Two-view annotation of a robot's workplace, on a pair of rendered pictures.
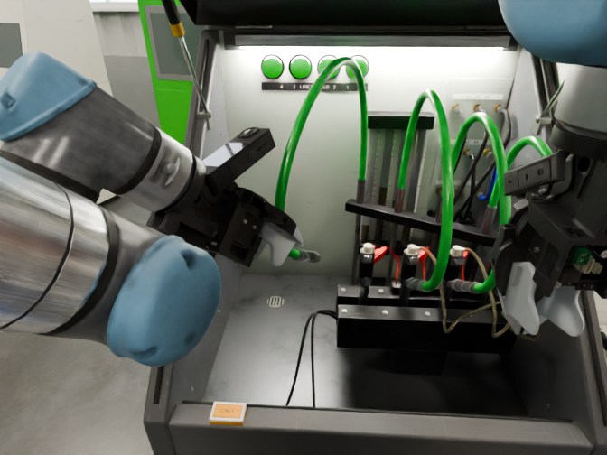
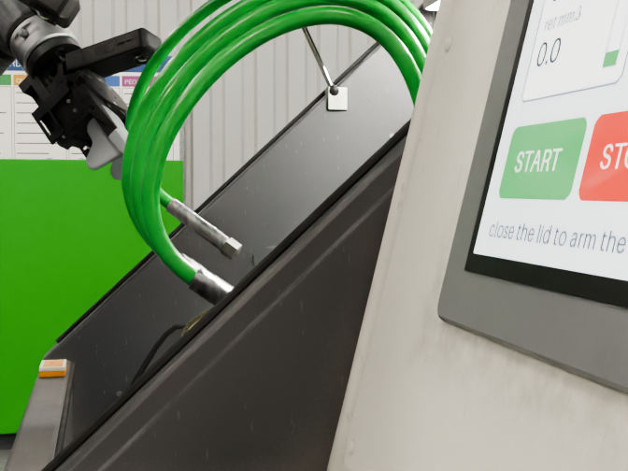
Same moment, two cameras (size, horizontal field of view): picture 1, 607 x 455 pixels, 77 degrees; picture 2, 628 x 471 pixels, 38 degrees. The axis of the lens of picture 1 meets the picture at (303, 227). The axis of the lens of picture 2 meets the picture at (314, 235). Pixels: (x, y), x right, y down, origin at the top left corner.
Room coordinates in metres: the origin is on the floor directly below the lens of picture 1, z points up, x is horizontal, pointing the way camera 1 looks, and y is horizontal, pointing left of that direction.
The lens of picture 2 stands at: (0.36, -1.04, 1.18)
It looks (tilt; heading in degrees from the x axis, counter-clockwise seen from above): 3 degrees down; 74
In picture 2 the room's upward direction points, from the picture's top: straight up
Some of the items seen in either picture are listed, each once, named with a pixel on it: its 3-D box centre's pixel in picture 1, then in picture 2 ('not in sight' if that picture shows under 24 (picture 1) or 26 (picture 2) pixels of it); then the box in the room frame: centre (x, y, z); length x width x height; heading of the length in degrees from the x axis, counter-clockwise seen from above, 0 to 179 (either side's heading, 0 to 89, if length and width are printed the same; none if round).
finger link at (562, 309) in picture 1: (558, 310); not in sight; (0.27, -0.24, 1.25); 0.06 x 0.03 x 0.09; 177
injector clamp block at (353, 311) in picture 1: (417, 329); not in sight; (0.58, -0.24, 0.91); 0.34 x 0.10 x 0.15; 87
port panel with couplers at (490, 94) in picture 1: (467, 152); not in sight; (0.84, -0.37, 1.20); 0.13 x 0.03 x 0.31; 87
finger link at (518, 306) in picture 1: (524, 309); not in sight; (0.27, -0.21, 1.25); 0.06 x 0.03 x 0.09; 177
